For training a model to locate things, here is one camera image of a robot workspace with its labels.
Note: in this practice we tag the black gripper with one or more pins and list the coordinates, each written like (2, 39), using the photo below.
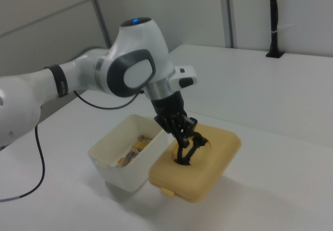
(167, 107)

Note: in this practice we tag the tan tool case lid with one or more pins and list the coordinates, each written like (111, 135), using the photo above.
(208, 168)

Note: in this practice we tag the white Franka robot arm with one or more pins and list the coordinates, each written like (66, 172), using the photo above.
(140, 41)

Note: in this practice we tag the white plastic tool case box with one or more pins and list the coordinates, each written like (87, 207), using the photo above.
(125, 176)

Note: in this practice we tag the black clamped pole stand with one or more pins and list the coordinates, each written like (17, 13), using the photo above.
(273, 20)

